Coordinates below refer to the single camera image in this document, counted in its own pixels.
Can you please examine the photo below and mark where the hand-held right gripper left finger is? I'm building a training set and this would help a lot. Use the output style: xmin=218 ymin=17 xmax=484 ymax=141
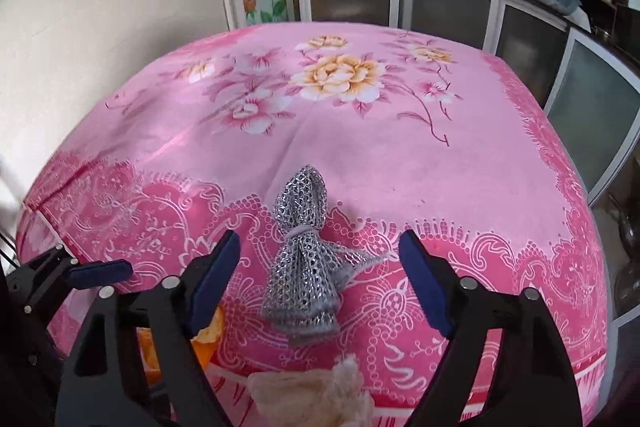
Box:
xmin=54 ymin=229 xmax=242 ymax=427

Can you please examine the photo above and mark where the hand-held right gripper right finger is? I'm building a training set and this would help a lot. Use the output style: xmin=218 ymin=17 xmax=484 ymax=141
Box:
xmin=398 ymin=229 xmax=583 ymax=427

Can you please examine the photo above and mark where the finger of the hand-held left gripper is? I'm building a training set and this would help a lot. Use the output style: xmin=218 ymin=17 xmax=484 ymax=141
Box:
xmin=27 ymin=258 xmax=134 ymax=320
xmin=5 ymin=245 xmax=78 ymax=297

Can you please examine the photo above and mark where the silver mesh scrubber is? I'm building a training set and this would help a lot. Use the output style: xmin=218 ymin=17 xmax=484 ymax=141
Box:
xmin=260 ymin=164 xmax=388 ymax=345

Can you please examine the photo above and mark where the beige crumpled cloth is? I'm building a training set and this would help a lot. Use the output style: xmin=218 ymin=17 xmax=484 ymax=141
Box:
xmin=247 ymin=354 xmax=376 ymax=427

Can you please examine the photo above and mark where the pink floral blanket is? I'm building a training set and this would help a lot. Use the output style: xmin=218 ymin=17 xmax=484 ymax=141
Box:
xmin=15 ymin=21 xmax=608 ymax=427

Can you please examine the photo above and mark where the white side cabinet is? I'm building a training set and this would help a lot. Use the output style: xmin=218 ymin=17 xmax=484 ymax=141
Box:
xmin=542 ymin=24 xmax=640 ymax=328

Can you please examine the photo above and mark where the white cabinet with glass doors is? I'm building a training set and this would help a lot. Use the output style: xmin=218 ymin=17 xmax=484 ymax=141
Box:
xmin=282 ymin=0 xmax=571 ymax=72

